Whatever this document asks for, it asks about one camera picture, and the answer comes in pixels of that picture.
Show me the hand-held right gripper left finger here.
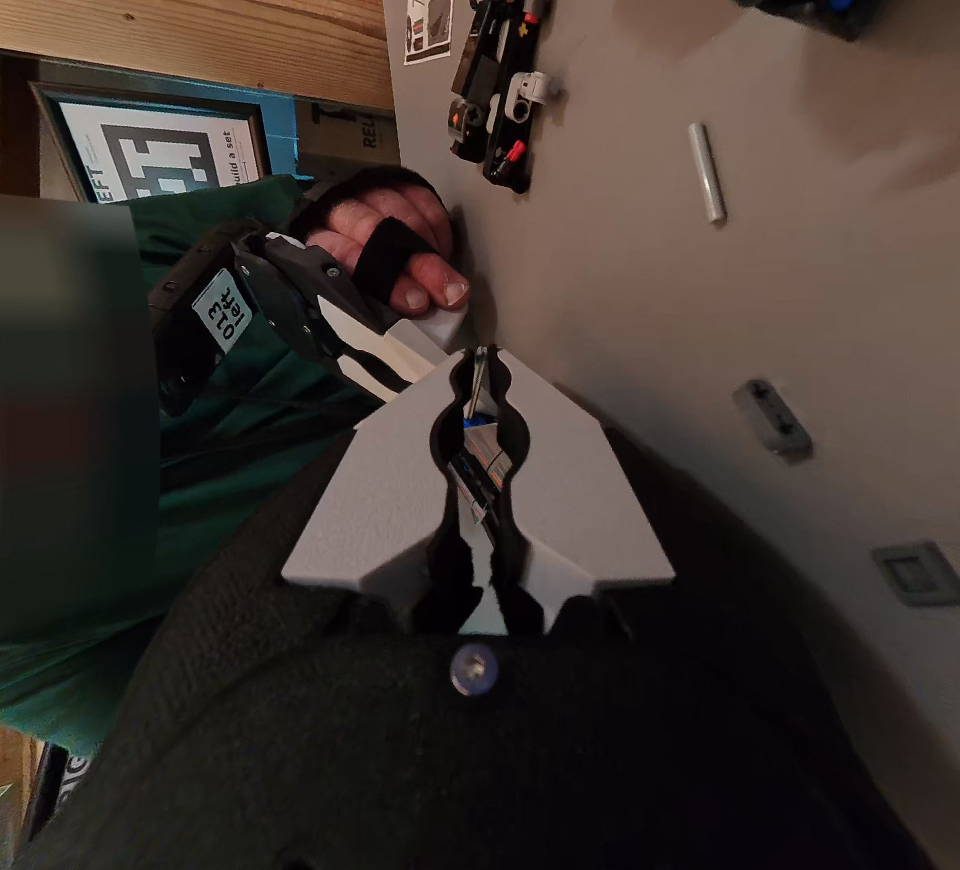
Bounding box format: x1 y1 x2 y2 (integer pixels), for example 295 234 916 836
281 349 486 635

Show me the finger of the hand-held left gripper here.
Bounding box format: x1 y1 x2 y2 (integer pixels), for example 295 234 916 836
316 294 472 370
336 353 414 404

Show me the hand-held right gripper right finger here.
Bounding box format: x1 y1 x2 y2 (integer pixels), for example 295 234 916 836
483 349 676 635

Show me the dark grey lego wing assembly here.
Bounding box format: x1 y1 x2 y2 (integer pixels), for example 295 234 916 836
448 347 520 535

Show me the grey curved lego piece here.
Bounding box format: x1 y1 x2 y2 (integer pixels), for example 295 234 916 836
733 379 813 464

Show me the small black lego assembly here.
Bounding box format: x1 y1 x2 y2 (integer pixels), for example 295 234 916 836
448 0 561 195

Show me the light grey lego axle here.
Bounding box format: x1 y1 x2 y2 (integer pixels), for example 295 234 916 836
688 122 729 225

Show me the grey square lego piece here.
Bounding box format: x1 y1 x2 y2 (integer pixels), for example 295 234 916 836
871 542 960 607

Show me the person's left hand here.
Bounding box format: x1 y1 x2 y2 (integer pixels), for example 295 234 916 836
303 165 472 314

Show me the dark cardboard box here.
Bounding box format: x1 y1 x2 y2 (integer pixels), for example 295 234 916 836
294 98 400 175

